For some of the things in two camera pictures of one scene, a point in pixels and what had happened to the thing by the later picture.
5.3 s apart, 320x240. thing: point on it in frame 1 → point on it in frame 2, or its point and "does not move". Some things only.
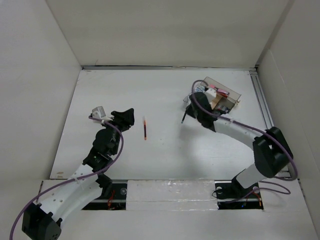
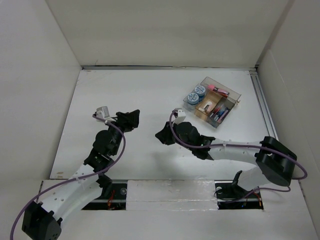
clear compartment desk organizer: x=226 y=98 does not move
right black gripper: x=190 y=110 → x=164 y=135
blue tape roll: x=200 y=89 does not move
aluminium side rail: x=261 y=99 does not move
